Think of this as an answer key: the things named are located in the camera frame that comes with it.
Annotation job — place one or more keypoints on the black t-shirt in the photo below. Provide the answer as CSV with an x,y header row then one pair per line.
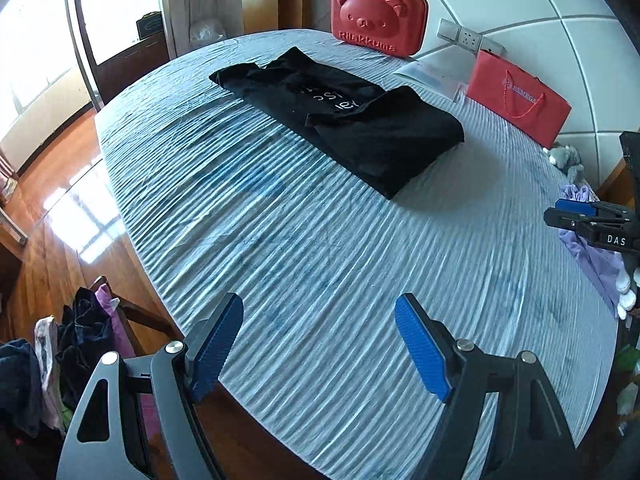
x,y
383,137

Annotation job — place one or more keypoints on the red paper gift bag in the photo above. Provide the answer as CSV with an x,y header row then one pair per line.
x,y
518,97

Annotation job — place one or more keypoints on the grey plush toy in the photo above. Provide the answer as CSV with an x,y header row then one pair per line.
x,y
567,159

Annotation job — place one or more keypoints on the red bear suitcase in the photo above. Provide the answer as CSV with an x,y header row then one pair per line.
x,y
394,27

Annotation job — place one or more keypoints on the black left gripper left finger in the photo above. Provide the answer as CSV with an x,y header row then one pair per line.
x,y
108,437

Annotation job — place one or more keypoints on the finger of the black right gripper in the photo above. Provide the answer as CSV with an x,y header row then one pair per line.
x,y
567,214

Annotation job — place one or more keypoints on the pile of clothes on chair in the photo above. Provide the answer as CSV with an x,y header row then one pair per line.
x,y
42,380

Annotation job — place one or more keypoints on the purple garment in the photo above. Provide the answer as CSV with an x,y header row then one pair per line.
x,y
603,268

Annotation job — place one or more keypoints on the dark wooden cabinet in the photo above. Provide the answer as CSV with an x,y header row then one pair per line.
x,y
126,67

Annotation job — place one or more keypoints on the clear plastic document pouch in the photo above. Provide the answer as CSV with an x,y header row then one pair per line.
x,y
446,72

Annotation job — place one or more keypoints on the white wall socket panel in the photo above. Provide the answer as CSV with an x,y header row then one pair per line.
x,y
467,39

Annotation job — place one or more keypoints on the white gloved hand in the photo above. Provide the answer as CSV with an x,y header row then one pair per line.
x,y
627,294

